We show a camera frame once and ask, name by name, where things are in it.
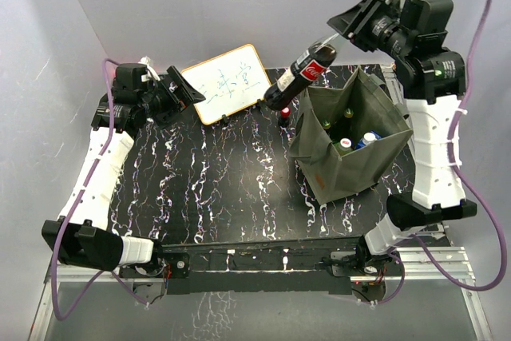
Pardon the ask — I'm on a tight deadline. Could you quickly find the blue bottle white cap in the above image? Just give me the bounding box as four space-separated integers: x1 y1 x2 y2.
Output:
355 132 381 149

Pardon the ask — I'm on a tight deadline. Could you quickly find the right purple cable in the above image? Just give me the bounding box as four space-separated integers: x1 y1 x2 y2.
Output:
374 0 507 304

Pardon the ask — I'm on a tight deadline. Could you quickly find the aluminium frame rail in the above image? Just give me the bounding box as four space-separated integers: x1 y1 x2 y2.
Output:
30 247 493 340

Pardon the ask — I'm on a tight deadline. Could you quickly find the coca-cola glass bottle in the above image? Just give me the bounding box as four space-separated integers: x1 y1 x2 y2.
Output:
263 34 338 111

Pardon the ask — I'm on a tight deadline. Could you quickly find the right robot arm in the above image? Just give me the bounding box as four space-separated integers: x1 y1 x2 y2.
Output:
327 0 477 275

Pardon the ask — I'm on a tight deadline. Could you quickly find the yellow framed whiteboard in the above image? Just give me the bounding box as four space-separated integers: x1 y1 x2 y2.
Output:
182 44 271 125

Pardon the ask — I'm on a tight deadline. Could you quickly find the green perrier bottle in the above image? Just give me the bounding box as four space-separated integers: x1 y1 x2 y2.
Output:
344 108 354 119

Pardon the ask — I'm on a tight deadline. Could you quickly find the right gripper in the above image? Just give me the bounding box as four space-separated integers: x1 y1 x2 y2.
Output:
329 0 414 61

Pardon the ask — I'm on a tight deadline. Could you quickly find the green canvas bag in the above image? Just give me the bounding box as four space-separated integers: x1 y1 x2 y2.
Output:
290 68 413 204

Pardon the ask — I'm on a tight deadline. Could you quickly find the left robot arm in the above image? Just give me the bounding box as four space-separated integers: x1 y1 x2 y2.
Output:
42 57 205 276

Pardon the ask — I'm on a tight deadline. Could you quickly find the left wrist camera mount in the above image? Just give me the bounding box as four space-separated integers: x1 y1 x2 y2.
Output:
138 56 160 81

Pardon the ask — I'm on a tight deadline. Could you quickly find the red emergency stop button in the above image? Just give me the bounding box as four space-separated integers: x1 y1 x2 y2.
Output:
278 107 291 128

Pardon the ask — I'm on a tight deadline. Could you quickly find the white cap green tea bottle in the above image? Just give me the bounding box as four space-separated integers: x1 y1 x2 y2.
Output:
334 137 353 157

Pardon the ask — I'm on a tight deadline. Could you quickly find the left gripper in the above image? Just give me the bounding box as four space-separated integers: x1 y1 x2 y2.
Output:
139 67 204 129

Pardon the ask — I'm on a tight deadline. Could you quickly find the black front table rail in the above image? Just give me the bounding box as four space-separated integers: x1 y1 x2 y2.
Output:
115 236 452 296

